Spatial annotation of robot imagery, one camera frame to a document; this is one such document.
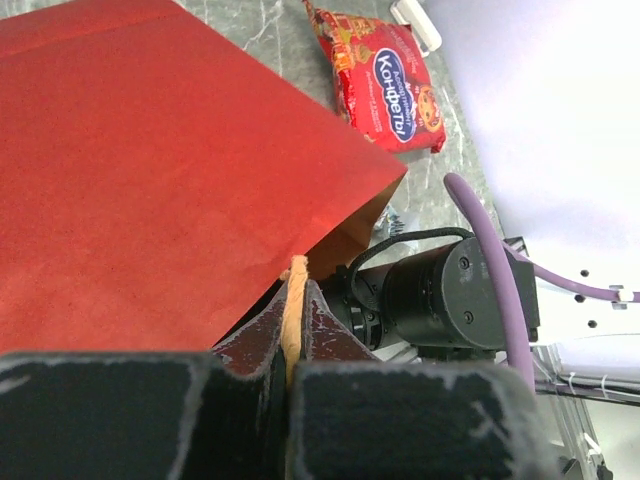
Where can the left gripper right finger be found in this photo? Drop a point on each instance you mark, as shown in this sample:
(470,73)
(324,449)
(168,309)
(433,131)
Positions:
(363,418)

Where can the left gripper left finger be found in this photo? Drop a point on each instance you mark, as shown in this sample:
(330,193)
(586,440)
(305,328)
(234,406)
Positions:
(215,414)

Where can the white mints sachet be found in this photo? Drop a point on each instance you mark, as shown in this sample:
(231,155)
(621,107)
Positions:
(390,223)

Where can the red paper bag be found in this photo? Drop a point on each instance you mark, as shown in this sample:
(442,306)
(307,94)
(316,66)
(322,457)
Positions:
(156,179)

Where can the red candy snack bag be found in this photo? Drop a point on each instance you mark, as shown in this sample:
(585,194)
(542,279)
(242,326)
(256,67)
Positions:
(382,85)

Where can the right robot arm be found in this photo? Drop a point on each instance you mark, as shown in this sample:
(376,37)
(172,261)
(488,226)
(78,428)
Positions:
(441,302)

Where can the white whiteboard eraser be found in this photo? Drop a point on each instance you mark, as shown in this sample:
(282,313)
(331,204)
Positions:
(411,12)

